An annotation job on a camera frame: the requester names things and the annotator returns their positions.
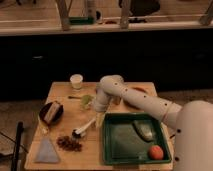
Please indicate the grey green sponge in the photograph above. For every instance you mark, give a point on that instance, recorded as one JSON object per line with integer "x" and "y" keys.
{"x": 143, "y": 131}

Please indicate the orange fruit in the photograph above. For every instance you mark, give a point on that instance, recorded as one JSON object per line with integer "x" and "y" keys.
{"x": 155, "y": 152}

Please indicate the sandwich slice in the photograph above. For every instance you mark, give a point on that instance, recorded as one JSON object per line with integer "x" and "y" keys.
{"x": 52, "y": 111}

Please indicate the grey triangular cloth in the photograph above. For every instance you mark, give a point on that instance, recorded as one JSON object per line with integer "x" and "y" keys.
{"x": 46, "y": 152}

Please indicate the black pole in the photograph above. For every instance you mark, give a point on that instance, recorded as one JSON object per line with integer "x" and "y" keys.
{"x": 15, "y": 157}

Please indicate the green plastic tray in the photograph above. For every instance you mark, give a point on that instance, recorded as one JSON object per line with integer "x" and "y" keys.
{"x": 121, "y": 144}

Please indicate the black bowl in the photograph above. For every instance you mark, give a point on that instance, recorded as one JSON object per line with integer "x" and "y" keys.
{"x": 45, "y": 109}

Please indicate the white cup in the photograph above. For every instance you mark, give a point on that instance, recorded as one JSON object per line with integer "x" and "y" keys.
{"x": 76, "y": 81}

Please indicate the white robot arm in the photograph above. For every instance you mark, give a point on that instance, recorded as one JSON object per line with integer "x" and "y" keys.
{"x": 192, "y": 122}

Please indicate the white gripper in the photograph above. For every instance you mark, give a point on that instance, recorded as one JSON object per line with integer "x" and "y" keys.
{"x": 101, "y": 101}

